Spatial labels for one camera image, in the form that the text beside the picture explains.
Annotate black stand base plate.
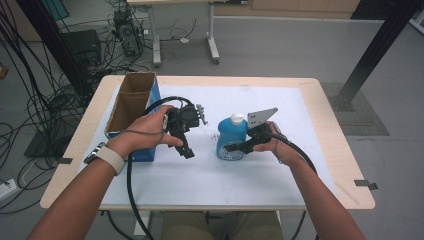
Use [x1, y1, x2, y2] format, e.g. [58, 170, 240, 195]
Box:
[23, 118, 79, 159]

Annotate black box device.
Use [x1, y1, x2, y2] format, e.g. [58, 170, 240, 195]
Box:
[61, 29, 103, 68]

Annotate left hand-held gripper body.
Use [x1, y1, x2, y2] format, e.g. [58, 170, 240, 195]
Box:
[164, 103, 209, 134]

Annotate wristwatch with white band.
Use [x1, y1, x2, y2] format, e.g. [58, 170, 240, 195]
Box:
[83, 141, 126, 177]

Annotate teal panel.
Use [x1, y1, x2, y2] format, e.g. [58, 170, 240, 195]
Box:
[39, 0, 71, 21]

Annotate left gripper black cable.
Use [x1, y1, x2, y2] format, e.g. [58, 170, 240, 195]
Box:
[126, 95, 194, 240]

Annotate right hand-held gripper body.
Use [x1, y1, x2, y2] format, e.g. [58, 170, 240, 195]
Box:
[244, 107, 288, 149]

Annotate thin black hanging cable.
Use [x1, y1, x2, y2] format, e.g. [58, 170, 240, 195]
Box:
[291, 210, 307, 240]

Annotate person's left hand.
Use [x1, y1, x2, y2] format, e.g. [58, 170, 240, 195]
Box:
[105, 104, 185, 160]

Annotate black computer tower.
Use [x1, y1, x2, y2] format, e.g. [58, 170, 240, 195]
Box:
[113, 8, 145, 58]

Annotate left gripper grey wrist cord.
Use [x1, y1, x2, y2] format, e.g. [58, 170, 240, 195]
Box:
[120, 128, 166, 148]

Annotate person's right hand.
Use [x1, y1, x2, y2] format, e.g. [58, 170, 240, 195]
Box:
[252, 120, 303, 168]

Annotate blue bottle with white cap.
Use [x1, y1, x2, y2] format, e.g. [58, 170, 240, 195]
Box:
[215, 112, 250, 162]

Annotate blue cardboard box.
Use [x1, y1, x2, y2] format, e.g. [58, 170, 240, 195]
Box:
[104, 71, 163, 163]

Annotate right gripper grey wrist cord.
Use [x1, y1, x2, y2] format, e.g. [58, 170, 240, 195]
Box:
[273, 139, 285, 165]

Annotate white power strip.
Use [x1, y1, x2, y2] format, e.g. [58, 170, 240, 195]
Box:
[0, 178, 19, 203]

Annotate gripper grey wrist cord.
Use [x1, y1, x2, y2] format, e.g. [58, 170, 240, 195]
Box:
[120, 128, 166, 148]
[273, 139, 285, 165]

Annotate white table mat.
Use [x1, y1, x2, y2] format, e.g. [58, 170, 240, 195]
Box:
[91, 84, 338, 212]

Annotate black metal stand post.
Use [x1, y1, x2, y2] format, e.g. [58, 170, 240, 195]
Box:
[14, 0, 96, 101]
[333, 0, 424, 113]

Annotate white table leg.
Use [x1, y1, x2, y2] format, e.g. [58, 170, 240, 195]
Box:
[273, 210, 284, 231]
[133, 209, 152, 236]

